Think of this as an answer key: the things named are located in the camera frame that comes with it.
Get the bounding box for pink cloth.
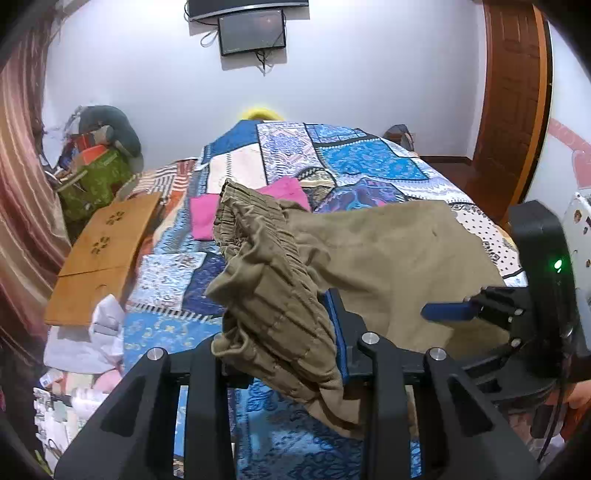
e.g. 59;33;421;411
189;176;311;241

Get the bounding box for khaki pants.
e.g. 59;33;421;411
204;179;520;439

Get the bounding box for pile of mixed clutter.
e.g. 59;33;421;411
32;369;125;472

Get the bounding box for yellow curved headboard piece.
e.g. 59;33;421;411
238;108;283;123

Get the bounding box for brown wooden door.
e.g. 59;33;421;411
468;0;554;224

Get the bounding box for black wall television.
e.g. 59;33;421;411
185;0;310;21

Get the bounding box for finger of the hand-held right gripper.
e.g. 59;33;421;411
461;336;525;376
421;285;528;334

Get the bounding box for green patterned bag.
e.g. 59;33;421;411
56;148;134;222

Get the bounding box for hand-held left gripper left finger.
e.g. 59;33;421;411
54;348;252;480

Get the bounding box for small black wall monitor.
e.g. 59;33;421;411
218;8;287;57

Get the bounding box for orange striped sheet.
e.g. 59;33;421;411
117;159;201;232

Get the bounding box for grey pillow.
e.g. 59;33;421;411
76;105;143;160

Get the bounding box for wooden lap table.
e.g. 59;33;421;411
44;191;162;328

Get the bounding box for grey backpack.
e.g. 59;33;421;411
383;124;419;151

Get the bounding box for white plastic bag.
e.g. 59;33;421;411
44;294;126;376

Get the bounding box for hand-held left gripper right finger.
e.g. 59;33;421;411
322;288;542;480

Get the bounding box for white heart-print wardrobe doors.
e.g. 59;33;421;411
524;21;591;222

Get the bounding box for blue patchwork blanket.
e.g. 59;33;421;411
121;119;528;480

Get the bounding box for striped brown curtain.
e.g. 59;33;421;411
0;18;72;370

